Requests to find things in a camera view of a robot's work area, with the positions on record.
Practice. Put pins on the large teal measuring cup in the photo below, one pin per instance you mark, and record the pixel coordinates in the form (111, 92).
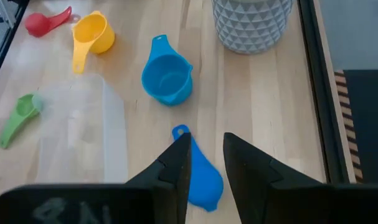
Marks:
(167, 77)

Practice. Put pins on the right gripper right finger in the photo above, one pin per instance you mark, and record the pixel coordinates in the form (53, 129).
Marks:
(269, 202)

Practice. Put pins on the yellow measuring cup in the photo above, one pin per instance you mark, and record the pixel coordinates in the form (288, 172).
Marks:
(92, 31)

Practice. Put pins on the wide black hazard-striped floor mat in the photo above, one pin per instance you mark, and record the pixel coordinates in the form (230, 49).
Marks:
(369, 124)

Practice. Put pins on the red measuring cup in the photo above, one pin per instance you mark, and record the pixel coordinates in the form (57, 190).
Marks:
(36, 23)

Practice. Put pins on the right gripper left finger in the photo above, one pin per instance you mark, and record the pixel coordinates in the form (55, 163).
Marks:
(114, 205)

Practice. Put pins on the potted plant white patterned pot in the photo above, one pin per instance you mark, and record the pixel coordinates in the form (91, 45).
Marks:
(251, 25)

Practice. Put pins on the clear plastic basket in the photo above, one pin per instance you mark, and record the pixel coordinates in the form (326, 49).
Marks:
(83, 130)

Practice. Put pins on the green measuring cup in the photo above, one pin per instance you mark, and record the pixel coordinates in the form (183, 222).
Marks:
(20, 109)

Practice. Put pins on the blue measuring cup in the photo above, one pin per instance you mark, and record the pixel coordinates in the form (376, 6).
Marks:
(204, 183)

